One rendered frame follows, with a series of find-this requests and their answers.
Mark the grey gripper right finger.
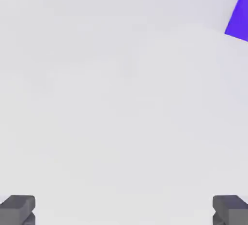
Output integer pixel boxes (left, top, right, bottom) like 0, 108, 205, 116
212, 195, 248, 225

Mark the large purple box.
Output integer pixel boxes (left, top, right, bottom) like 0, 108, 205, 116
224, 0, 248, 43

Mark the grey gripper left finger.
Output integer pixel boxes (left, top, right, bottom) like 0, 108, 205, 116
0, 195, 36, 225

